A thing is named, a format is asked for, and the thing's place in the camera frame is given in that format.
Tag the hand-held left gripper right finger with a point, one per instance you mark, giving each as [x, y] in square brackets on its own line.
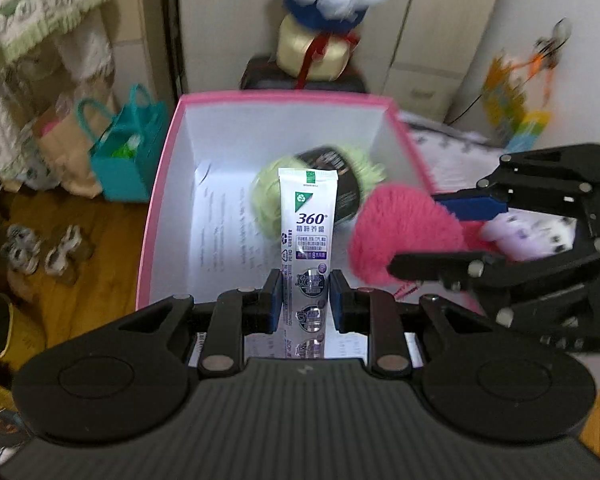
[337, 302]

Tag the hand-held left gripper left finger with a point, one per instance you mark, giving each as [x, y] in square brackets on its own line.
[275, 302]

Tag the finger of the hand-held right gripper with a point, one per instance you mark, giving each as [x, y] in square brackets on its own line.
[472, 207]
[430, 266]

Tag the pink fuzzy plush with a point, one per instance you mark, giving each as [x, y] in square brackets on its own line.
[400, 230]

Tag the white toothpaste tube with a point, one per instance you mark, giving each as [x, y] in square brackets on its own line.
[307, 230]

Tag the pink cardboard box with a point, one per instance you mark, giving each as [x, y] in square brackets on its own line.
[165, 185]

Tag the printed paper sheet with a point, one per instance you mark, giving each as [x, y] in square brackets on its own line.
[235, 255]

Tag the light green yarn ball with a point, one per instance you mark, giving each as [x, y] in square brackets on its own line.
[270, 195]

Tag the colourful gift bag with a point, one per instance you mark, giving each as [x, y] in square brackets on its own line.
[505, 95]

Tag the beige wardrobe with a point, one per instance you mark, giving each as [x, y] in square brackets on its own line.
[430, 20]

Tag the teal tote bag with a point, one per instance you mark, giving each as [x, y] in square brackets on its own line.
[125, 170]

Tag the panda slipper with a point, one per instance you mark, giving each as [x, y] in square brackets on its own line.
[22, 252]
[64, 252]

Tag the black suitcase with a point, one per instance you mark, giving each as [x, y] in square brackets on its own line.
[260, 77]

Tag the flower bouquet with blue wrap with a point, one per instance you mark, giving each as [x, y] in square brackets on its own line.
[325, 10]

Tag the brown paper bag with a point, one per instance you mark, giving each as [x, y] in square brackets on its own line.
[65, 155]

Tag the yellow round container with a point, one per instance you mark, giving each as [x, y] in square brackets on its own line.
[15, 330]

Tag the white knitted cloth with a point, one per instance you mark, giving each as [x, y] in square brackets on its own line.
[10, 110]

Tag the green and white hanging blanket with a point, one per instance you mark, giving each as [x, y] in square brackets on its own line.
[25, 0]

